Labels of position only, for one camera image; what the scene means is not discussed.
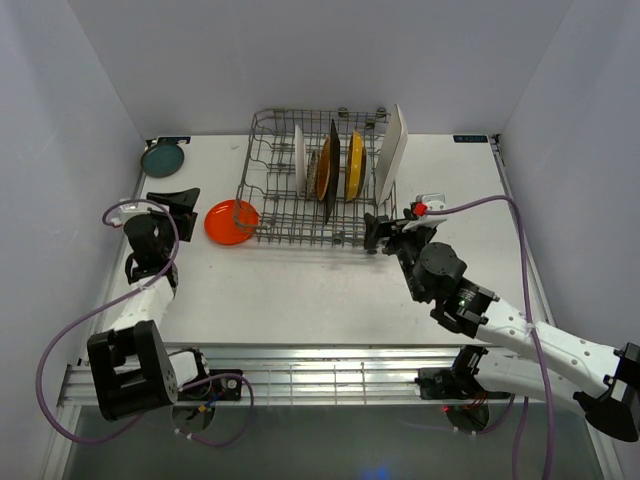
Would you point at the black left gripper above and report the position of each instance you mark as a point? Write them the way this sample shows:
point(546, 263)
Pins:
point(180, 205)

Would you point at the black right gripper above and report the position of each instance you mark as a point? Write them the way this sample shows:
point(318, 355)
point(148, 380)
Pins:
point(375, 229)

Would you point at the dark teal round plate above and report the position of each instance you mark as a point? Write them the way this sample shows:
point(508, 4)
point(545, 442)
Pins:
point(162, 160)

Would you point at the yellow polka dot plate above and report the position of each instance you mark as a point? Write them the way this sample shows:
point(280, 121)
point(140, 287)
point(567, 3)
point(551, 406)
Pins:
point(355, 167)

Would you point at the white rectangular plate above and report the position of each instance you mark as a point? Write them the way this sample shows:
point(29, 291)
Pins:
point(390, 156)

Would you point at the woven bamboo round plate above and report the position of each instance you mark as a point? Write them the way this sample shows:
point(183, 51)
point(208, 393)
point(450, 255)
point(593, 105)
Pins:
point(323, 170)

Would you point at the green square glazed plate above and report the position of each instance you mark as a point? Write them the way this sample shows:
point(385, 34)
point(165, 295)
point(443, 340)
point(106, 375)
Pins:
point(333, 173)

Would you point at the speckled beige oval plate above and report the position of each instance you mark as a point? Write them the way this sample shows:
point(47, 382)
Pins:
point(312, 175)

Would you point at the white plate striped rim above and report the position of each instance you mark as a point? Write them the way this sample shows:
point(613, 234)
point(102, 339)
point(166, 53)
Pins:
point(300, 161)

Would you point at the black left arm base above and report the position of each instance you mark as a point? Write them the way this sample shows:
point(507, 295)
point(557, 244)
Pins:
point(226, 388)

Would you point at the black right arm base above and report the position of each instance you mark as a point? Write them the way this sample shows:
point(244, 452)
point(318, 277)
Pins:
point(442, 384)

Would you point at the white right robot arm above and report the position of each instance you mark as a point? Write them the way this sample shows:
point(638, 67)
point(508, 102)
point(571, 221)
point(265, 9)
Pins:
point(598, 381)

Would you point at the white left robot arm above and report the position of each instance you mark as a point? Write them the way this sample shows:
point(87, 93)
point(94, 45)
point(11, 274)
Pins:
point(131, 368)

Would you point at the orange round plate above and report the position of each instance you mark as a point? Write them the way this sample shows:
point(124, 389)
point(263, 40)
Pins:
point(231, 222)

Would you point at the black label back left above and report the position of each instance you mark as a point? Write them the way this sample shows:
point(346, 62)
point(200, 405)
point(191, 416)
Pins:
point(179, 140)

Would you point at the black xdof label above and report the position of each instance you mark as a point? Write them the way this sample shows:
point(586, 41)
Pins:
point(469, 138)

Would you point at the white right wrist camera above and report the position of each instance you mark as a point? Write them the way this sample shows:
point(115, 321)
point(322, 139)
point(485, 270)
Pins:
point(426, 211)

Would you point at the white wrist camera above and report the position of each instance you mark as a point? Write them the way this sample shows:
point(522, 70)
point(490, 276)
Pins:
point(123, 213)
point(426, 211)

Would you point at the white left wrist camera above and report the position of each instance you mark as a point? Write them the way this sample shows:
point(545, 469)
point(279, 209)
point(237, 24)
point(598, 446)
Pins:
point(123, 213)

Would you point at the grey wire dish rack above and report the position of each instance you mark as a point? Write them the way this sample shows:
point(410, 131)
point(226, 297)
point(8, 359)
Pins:
point(268, 179)

